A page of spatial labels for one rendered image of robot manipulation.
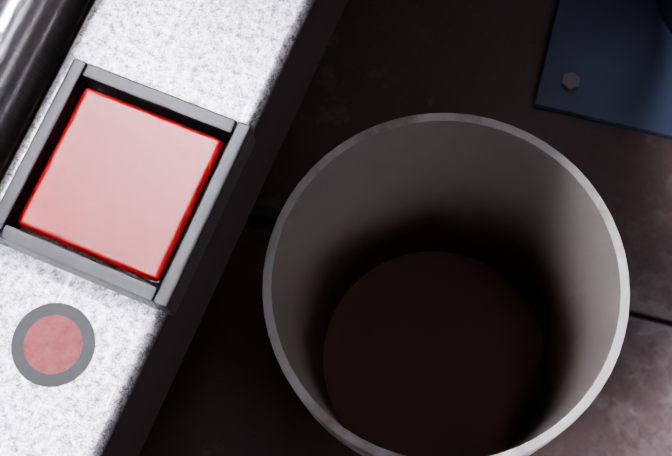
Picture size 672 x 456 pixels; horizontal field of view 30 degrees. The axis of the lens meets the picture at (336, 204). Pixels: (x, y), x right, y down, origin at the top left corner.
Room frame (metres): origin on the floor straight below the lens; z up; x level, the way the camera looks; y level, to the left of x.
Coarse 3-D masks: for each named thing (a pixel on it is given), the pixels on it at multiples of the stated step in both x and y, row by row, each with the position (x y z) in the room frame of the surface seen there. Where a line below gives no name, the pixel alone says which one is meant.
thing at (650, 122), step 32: (576, 0) 0.61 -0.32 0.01; (608, 0) 0.61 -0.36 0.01; (640, 0) 0.60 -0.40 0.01; (576, 32) 0.57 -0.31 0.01; (608, 32) 0.57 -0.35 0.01; (640, 32) 0.56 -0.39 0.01; (544, 64) 0.54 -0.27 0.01; (576, 64) 0.53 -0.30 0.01; (608, 64) 0.53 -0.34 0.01; (640, 64) 0.52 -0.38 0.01; (544, 96) 0.50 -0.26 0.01; (576, 96) 0.49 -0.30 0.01; (608, 96) 0.49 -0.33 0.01; (640, 96) 0.48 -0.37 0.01; (640, 128) 0.44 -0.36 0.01
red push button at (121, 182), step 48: (96, 96) 0.20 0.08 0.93; (96, 144) 0.18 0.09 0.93; (144, 144) 0.17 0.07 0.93; (192, 144) 0.17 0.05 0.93; (48, 192) 0.16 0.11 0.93; (96, 192) 0.16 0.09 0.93; (144, 192) 0.15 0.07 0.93; (192, 192) 0.15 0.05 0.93; (96, 240) 0.14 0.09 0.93; (144, 240) 0.14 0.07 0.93
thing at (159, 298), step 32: (64, 96) 0.20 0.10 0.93; (128, 96) 0.19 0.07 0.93; (160, 96) 0.19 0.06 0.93; (64, 128) 0.19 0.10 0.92; (224, 128) 0.17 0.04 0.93; (32, 160) 0.17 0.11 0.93; (224, 160) 0.16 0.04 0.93; (224, 192) 0.15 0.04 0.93; (0, 224) 0.15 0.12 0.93; (192, 224) 0.14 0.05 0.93; (32, 256) 0.14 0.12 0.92; (64, 256) 0.13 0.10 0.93; (192, 256) 0.13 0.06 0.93; (128, 288) 0.12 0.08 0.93; (160, 288) 0.12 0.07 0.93
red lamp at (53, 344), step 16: (48, 320) 0.12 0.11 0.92; (64, 320) 0.11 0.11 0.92; (32, 336) 0.11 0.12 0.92; (48, 336) 0.11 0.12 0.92; (64, 336) 0.11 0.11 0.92; (80, 336) 0.11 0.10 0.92; (32, 352) 0.10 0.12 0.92; (48, 352) 0.10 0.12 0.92; (64, 352) 0.10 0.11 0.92; (80, 352) 0.10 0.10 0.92; (48, 368) 0.10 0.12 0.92; (64, 368) 0.10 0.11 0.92
